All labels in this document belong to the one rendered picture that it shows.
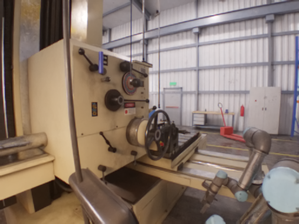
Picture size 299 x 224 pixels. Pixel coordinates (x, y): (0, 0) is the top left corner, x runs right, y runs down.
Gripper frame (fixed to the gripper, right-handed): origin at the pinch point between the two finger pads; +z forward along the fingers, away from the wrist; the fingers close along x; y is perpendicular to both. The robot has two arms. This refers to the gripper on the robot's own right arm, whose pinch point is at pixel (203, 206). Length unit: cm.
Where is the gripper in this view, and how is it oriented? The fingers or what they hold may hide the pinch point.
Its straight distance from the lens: 137.7
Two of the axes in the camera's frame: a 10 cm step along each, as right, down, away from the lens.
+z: -4.2, 9.0, 1.1
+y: 8.4, 4.3, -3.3
